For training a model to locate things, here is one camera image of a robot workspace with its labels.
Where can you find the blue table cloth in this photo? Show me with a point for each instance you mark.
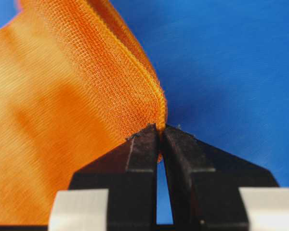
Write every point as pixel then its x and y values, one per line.
pixel 223 66

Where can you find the orange towel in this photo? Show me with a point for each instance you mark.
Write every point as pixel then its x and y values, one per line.
pixel 74 84

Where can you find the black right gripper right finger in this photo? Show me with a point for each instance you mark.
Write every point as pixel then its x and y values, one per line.
pixel 212 190

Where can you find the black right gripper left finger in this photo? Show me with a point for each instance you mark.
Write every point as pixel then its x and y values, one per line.
pixel 116 192

